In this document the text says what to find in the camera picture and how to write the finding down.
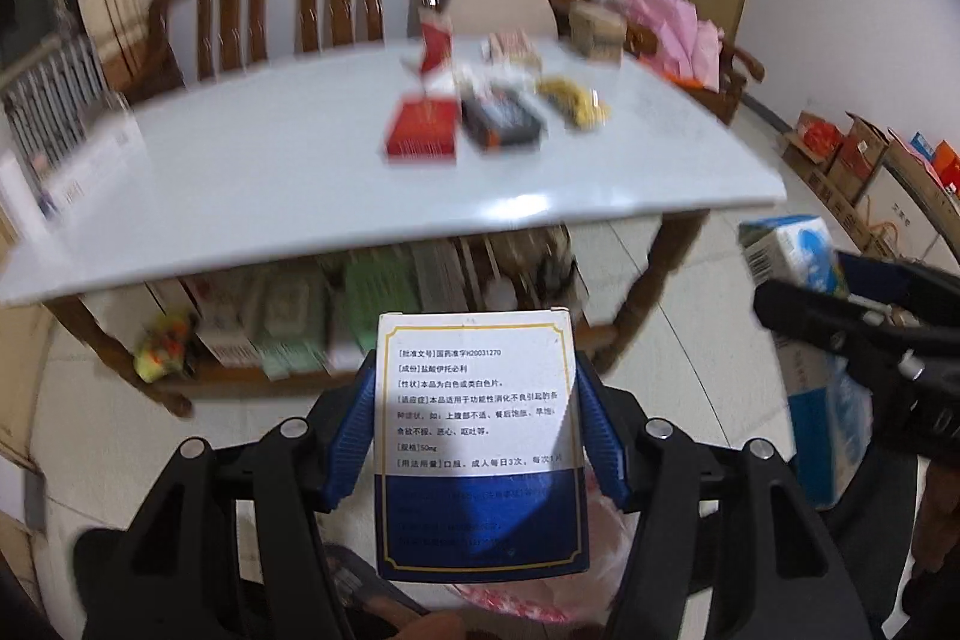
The red printed cardboard box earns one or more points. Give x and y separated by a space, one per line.
814 139

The dark sandal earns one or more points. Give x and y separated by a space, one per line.
360 572

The grey radiator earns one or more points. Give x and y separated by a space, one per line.
52 93

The black snack packet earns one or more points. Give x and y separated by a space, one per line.
499 119

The white blue medicine box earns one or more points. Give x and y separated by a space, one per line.
480 422

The crumpled clear wrapper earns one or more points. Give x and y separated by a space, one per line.
472 76

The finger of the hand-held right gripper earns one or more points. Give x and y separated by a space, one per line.
817 314
870 271

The white blue carton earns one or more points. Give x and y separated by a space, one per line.
802 250

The yellow snack packet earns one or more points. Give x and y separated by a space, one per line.
574 102

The person's left foot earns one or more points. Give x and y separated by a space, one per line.
431 626

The green paper packet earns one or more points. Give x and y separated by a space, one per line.
379 295

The tan brown box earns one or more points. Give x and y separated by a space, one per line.
596 33

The wooden table with white top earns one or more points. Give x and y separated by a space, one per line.
300 175

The white red small box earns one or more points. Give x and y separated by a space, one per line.
221 321

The white cardboard box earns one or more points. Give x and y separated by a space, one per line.
907 212

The brown cardboard box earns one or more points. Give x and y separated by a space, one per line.
859 160

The yellow toy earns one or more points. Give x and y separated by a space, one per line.
165 347

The light green box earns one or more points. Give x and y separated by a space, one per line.
289 317

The white plastic bag red print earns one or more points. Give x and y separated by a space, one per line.
607 557

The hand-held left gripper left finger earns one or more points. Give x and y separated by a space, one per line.
352 430

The red white carton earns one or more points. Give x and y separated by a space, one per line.
436 44

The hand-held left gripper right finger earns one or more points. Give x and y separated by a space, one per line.
604 437

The small picture printed box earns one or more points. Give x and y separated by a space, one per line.
514 51

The pink plastic bag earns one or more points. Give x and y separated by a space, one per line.
667 33

